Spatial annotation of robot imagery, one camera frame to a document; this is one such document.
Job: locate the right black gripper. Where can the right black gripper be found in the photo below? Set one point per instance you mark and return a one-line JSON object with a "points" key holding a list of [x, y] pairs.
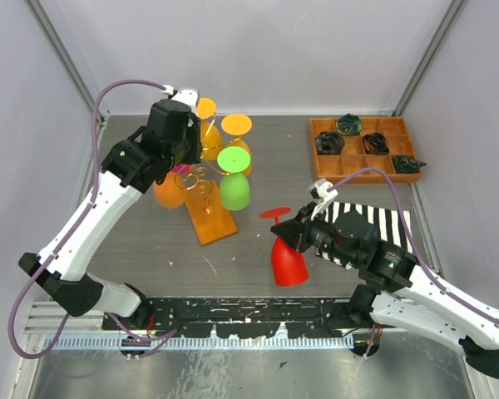
{"points": [[291, 231]]}

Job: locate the red plastic wine glass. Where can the red plastic wine glass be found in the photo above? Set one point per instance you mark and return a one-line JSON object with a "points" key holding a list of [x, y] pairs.
{"points": [[289, 267]]}

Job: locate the green plastic wine glass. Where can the green plastic wine glass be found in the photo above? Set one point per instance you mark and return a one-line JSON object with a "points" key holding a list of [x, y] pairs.
{"points": [[234, 186]]}

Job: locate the gold wire wine glass rack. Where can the gold wire wine glass rack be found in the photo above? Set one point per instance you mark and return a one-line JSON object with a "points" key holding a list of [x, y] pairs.
{"points": [[211, 220]]}

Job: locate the yellow wine glass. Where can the yellow wine glass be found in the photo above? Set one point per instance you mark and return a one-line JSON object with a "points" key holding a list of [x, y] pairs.
{"points": [[209, 134], [237, 129]]}

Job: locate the orange plastic wine glass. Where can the orange plastic wine glass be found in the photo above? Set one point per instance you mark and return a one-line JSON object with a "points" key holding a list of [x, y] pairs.
{"points": [[171, 193]]}

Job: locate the magenta plastic wine glass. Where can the magenta plastic wine glass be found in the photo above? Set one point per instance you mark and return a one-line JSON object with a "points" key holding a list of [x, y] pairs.
{"points": [[181, 169]]}

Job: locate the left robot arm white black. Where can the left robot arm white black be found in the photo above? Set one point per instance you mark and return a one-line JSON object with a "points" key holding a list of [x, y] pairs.
{"points": [[170, 137]]}

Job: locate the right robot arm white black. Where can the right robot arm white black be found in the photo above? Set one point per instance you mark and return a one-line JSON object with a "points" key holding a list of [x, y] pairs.
{"points": [[397, 291]]}

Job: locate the dark rolled tie left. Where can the dark rolled tie left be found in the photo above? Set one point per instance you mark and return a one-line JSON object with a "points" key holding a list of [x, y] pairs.
{"points": [[329, 143]]}

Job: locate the dark rolled tie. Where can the dark rolled tie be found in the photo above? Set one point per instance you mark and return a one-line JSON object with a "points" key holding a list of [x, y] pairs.
{"points": [[406, 164], [349, 125], [375, 144], [329, 143]]}

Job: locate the black white striped cloth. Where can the black white striped cloth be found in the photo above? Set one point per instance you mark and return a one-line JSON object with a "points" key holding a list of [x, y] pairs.
{"points": [[390, 225]]}

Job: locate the dark rolled tie top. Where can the dark rolled tie top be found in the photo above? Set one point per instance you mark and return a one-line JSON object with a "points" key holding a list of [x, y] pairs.
{"points": [[349, 125]]}

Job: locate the dark rolled tie middle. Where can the dark rolled tie middle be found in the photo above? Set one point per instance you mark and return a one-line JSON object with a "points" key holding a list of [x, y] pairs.
{"points": [[375, 144]]}

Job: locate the wooden compartment tray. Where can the wooden compartment tray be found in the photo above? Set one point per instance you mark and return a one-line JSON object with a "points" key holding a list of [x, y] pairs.
{"points": [[354, 156]]}

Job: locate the dark rolled tie right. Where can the dark rolled tie right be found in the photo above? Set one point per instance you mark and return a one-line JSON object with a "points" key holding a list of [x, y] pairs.
{"points": [[406, 164]]}

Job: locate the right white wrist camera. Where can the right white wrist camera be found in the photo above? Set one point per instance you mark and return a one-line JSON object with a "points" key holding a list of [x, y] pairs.
{"points": [[324, 194]]}

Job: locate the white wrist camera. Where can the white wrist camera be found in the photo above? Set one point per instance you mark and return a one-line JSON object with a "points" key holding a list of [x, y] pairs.
{"points": [[188, 96], [324, 194]]}

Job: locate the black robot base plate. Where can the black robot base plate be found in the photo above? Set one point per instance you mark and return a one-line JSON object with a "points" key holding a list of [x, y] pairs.
{"points": [[247, 318]]}

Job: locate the grey slotted cable duct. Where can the grey slotted cable duct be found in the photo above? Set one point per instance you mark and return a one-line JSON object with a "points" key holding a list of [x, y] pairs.
{"points": [[120, 341]]}

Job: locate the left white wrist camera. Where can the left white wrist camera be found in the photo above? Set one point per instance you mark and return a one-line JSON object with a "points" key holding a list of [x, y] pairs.
{"points": [[188, 96]]}

